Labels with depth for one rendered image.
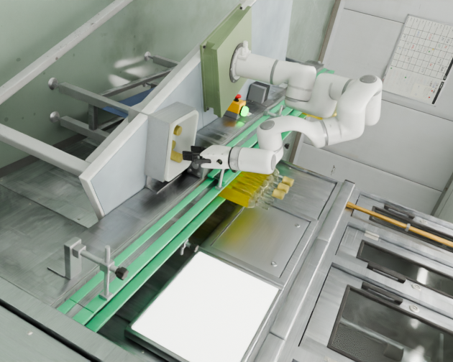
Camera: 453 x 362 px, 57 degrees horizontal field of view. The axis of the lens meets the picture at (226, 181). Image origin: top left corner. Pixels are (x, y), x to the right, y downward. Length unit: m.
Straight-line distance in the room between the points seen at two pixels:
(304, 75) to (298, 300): 0.79
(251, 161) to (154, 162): 0.34
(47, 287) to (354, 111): 0.97
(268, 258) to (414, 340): 0.55
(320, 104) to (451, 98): 5.97
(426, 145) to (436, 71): 1.21
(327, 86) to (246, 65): 0.32
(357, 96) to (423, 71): 6.02
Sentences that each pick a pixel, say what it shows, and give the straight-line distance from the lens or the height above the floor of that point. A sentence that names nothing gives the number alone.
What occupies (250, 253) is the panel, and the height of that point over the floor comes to 1.15.
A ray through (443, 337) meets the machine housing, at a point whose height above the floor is 1.86.
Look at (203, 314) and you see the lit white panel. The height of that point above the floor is 1.14.
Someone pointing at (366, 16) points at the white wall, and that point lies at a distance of 7.31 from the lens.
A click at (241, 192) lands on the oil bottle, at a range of 1.60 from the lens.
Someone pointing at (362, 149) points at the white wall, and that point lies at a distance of 7.80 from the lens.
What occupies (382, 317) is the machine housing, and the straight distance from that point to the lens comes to 1.62.
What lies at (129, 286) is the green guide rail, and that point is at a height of 0.94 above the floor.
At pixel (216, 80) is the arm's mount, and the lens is 1.58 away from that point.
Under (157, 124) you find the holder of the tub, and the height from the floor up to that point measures 0.78.
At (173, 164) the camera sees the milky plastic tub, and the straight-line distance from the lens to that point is 1.50.
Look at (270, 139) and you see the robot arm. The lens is 1.28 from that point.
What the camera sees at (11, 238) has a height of 0.42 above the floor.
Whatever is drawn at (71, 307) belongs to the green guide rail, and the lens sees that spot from 1.12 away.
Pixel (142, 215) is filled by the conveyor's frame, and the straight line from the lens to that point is 1.35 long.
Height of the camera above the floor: 1.43
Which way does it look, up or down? 17 degrees down
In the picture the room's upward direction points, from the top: 112 degrees clockwise
